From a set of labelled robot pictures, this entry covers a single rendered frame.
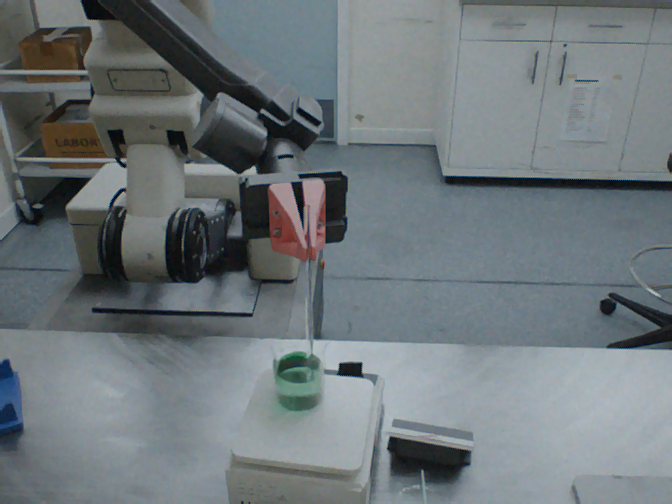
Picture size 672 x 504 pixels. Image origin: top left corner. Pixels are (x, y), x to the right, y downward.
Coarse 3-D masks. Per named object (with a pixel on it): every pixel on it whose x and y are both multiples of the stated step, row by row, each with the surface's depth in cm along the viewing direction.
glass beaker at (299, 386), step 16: (272, 336) 60; (288, 336) 61; (304, 336) 62; (320, 336) 61; (272, 352) 58; (320, 352) 61; (272, 368) 60; (288, 368) 57; (304, 368) 57; (320, 368) 59; (288, 384) 58; (304, 384) 58; (320, 384) 60; (288, 400) 60; (304, 400) 59; (320, 400) 61
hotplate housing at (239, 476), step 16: (384, 384) 74; (368, 432) 61; (368, 448) 60; (240, 464) 58; (256, 464) 58; (368, 464) 58; (240, 480) 57; (256, 480) 57; (272, 480) 57; (288, 480) 57; (304, 480) 57; (320, 480) 56; (336, 480) 56; (352, 480) 56; (368, 480) 58; (240, 496) 59; (256, 496) 58; (272, 496) 58; (288, 496) 57; (304, 496) 57; (320, 496) 57; (336, 496) 57; (352, 496) 56; (368, 496) 61
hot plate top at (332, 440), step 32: (256, 384) 64; (352, 384) 64; (256, 416) 60; (288, 416) 60; (320, 416) 60; (352, 416) 60; (256, 448) 57; (288, 448) 57; (320, 448) 57; (352, 448) 57
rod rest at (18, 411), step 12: (0, 372) 76; (12, 372) 77; (0, 384) 76; (12, 384) 76; (0, 396) 74; (12, 396) 74; (0, 408) 69; (12, 408) 70; (0, 420) 70; (12, 420) 70; (0, 432) 70
